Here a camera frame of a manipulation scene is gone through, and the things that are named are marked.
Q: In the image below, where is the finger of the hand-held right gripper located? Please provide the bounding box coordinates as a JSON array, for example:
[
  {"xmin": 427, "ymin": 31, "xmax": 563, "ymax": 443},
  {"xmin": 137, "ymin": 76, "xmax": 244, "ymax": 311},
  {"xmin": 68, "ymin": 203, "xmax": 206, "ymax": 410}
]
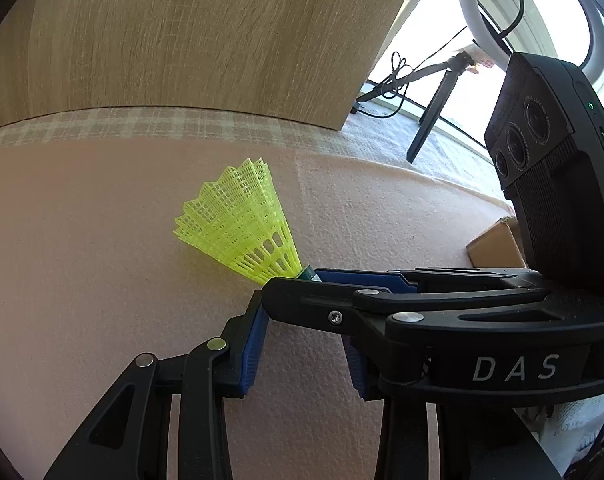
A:
[
  {"xmin": 261, "ymin": 277, "xmax": 549, "ymax": 342},
  {"xmin": 313, "ymin": 266, "xmax": 544, "ymax": 295}
]

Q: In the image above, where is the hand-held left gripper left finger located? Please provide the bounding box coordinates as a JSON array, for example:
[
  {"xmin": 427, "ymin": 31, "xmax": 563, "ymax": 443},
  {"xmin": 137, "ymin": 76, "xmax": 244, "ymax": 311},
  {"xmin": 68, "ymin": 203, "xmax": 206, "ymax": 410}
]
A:
[{"xmin": 42, "ymin": 290, "xmax": 272, "ymax": 480}]

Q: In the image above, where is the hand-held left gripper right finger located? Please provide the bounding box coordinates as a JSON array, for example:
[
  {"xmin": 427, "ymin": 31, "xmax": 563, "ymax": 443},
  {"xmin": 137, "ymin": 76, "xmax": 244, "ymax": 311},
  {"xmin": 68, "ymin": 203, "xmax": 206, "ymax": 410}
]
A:
[{"xmin": 342, "ymin": 337, "xmax": 553, "ymax": 480}]

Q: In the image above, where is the yellow plastic shuttlecock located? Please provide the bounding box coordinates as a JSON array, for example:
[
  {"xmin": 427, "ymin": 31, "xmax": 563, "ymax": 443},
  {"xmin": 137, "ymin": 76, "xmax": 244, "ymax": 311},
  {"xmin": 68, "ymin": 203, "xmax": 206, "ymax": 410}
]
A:
[{"xmin": 173, "ymin": 157, "xmax": 315, "ymax": 283}]

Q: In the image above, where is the cardboard box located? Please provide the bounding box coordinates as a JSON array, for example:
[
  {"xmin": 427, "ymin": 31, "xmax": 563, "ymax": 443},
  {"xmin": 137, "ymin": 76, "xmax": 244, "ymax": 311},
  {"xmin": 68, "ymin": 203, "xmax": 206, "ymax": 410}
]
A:
[{"xmin": 466, "ymin": 216, "xmax": 528, "ymax": 270}]

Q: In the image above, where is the person's right hand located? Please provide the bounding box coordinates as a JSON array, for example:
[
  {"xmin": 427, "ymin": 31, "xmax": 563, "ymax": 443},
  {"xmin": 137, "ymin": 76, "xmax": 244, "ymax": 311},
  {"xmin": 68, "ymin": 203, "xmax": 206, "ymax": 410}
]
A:
[{"xmin": 524, "ymin": 392, "xmax": 604, "ymax": 468}]

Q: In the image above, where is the black tripod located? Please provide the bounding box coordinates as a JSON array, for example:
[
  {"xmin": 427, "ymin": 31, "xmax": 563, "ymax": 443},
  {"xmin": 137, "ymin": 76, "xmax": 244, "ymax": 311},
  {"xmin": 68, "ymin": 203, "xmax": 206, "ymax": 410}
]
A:
[{"xmin": 354, "ymin": 50, "xmax": 483, "ymax": 165}]

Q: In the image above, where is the checkered cloth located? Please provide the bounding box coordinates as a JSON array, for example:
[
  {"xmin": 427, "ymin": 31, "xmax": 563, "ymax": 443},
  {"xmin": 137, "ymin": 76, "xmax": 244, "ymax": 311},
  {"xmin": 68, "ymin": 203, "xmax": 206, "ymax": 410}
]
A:
[{"xmin": 0, "ymin": 95, "xmax": 523, "ymax": 211}]

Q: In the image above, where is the light oak wooden board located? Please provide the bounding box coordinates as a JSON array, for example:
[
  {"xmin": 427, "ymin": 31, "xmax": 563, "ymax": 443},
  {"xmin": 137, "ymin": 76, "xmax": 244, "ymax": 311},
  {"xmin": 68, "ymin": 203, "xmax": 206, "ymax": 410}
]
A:
[{"xmin": 0, "ymin": 0, "xmax": 428, "ymax": 133}]

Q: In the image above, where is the black ring light cable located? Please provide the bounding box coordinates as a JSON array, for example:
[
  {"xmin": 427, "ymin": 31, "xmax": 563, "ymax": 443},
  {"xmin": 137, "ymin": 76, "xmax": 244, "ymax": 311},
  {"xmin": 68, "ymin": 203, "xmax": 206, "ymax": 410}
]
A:
[{"xmin": 367, "ymin": 25, "xmax": 470, "ymax": 118}]

